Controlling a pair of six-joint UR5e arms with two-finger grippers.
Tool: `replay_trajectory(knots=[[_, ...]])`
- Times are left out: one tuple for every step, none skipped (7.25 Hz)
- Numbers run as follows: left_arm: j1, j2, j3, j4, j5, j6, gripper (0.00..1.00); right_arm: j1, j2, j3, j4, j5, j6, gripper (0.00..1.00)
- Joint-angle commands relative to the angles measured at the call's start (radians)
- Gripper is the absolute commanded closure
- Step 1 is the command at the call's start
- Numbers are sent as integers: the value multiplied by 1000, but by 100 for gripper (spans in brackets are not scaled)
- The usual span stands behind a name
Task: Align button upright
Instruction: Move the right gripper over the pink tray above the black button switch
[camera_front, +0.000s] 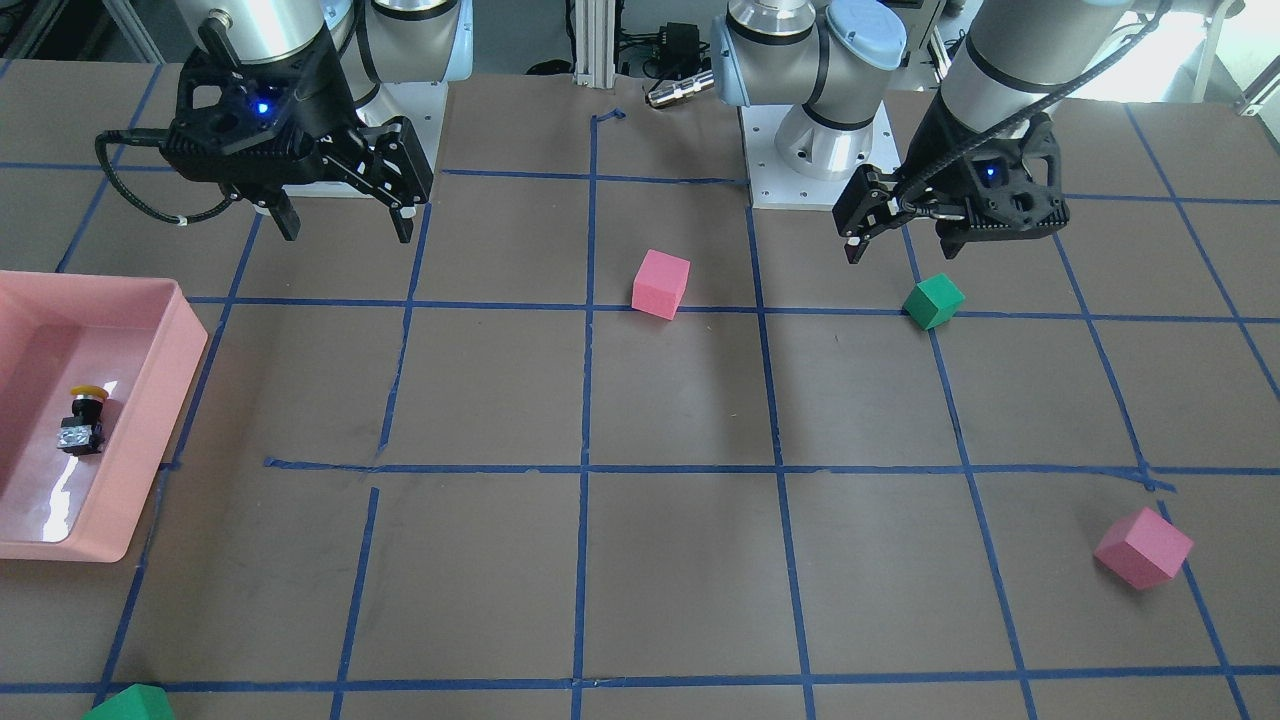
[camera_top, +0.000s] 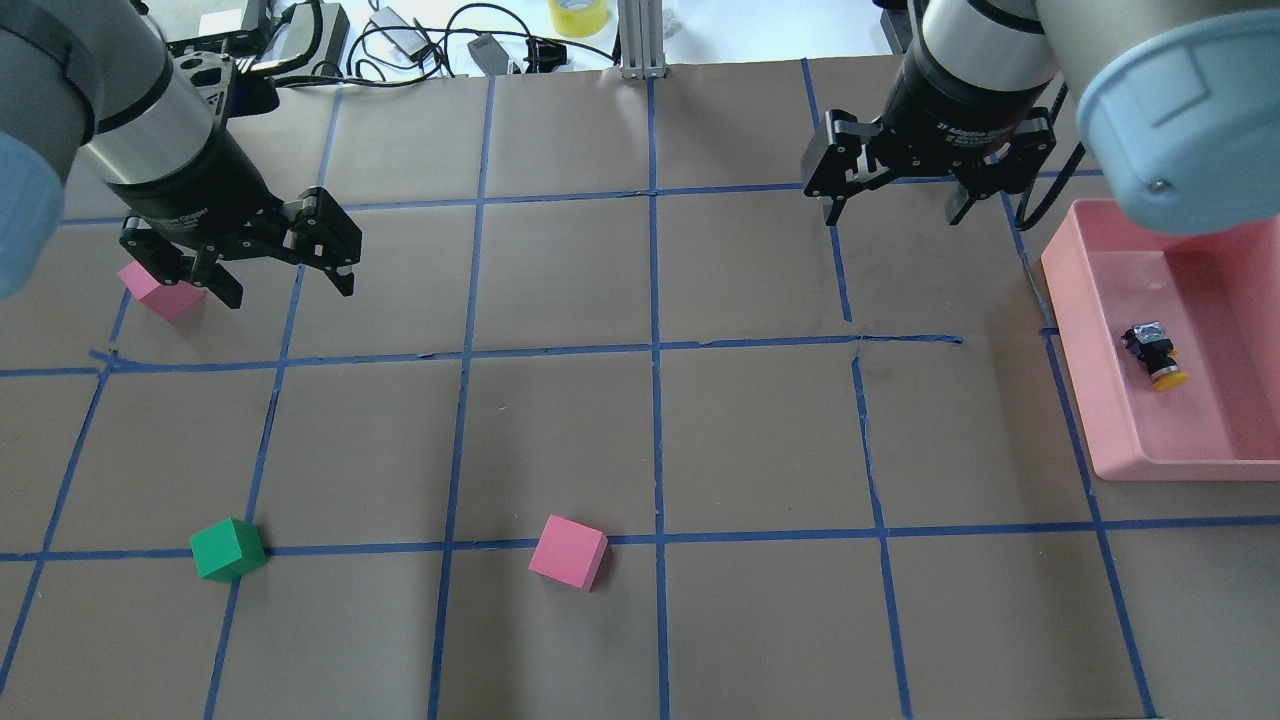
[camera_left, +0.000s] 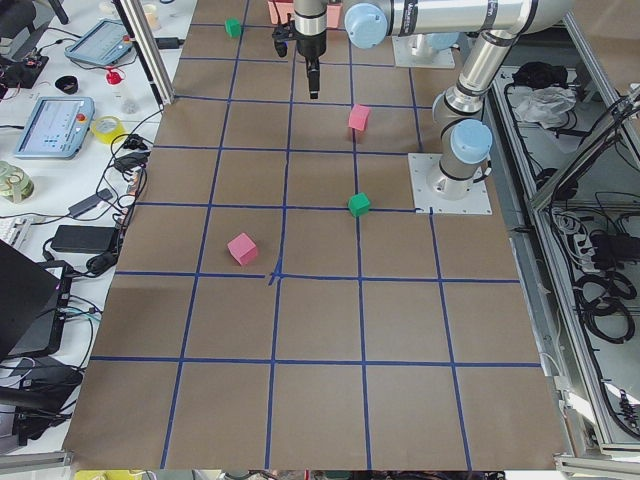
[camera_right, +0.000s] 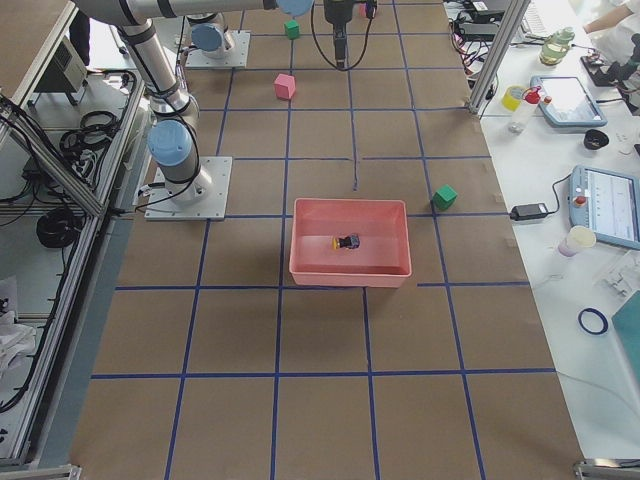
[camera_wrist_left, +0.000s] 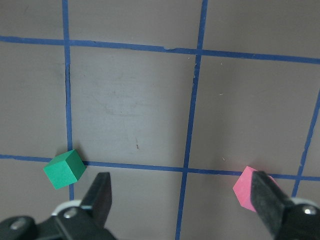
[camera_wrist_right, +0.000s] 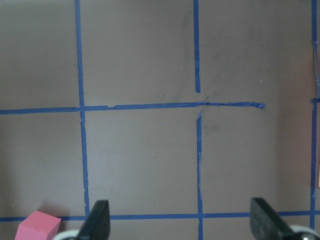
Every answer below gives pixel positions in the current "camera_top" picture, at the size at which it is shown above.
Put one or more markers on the black power adapter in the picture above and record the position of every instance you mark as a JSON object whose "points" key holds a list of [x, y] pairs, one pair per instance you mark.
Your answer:
{"points": [[490, 57]]}

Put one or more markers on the aluminium frame post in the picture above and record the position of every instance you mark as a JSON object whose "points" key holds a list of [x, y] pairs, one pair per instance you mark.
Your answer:
{"points": [[641, 36]]}

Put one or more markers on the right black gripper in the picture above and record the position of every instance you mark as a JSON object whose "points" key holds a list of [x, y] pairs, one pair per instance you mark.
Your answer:
{"points": [[958, 108]]}

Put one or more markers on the pink plastic tray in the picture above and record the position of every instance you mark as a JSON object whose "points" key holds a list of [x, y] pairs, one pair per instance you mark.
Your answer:
{"points": [[1217, 296]]}

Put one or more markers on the pink foam cube far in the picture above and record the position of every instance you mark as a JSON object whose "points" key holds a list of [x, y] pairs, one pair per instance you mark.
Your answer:
{"points": [[169, 301]]}

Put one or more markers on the pink foam cube centre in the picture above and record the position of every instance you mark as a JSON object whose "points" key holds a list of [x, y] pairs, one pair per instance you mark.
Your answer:
{"points": [[569, 553]]}

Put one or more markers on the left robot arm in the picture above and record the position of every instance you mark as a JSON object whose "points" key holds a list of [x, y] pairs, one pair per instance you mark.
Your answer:
{"points": [[98, 81]]}

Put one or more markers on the pink foam cube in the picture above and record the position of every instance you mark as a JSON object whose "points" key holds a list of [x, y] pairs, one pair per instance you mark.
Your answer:
{"points": [[169, 301], [569, 553]]}

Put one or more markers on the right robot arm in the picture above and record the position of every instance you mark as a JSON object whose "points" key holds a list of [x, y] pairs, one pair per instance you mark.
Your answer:
{"points": [[1175, 100]]}

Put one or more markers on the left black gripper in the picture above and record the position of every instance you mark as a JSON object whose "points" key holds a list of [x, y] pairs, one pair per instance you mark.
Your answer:
{"points": [[193, 195]]}

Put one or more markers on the yellow tape roll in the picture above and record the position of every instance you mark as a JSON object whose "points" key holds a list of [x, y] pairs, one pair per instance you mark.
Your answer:
{"points": [[578, 18]]}

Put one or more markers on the green foam cube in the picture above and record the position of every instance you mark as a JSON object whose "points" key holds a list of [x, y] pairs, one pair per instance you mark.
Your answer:
{"points": [[227, 550]]}

